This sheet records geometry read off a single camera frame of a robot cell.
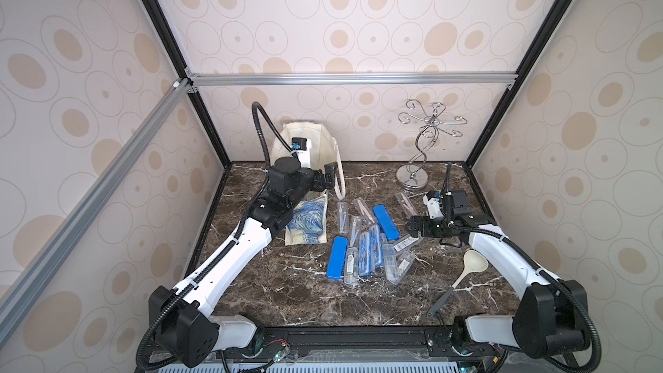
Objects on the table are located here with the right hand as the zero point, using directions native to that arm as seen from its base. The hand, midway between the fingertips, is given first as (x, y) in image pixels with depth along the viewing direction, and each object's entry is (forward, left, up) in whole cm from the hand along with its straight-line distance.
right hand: (428, 226), depth 87 cm
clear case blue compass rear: (-5, +17, -6) cm, 19 cm away
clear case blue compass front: (-8, +21, -6) cm, 23 cm away
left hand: (+4, +32, +26) cm, 41 cm away
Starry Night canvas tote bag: (-2, +41, +5) cm, 41 cm away
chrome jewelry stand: (+31, 0, -8) cm, 32 cm away
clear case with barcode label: (-1, +5, -9) cm, 10 cm away
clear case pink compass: (+14, +22, -8) cm, 27 cm away
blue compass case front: (-8, +31, -9) cm, 33 cm away
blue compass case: (+7, +12, -10) cm, 17 cm away
